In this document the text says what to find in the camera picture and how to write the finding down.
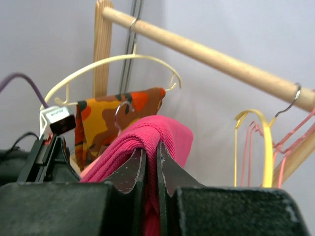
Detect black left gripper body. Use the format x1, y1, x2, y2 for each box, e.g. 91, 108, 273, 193
0, 135, 80, 186

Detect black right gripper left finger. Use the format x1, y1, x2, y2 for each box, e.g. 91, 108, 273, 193
0, 149, 146, 236

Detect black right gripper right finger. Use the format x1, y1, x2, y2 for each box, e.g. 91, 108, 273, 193
157, 142, 310, 236

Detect magenta pink trousers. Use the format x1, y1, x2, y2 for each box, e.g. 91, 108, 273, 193
81, 115, 193, 236

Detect cream plastic hanger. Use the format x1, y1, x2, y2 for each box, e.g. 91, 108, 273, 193
39, 17, 183, 111

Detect yellow plastic hanger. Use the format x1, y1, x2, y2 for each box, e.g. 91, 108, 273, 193
233, 109, 276, 188

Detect orange camouflage garment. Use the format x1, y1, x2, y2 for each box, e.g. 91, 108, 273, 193
74, 87, 166, 171

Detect wooden clothes rack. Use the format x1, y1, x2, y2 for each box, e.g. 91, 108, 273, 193
93, 0, 315, 187

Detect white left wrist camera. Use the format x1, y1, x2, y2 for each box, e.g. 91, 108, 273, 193
39, 106, 76, 138

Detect pink wire hanger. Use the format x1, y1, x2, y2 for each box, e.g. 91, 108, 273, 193
234, 83, 315, 188

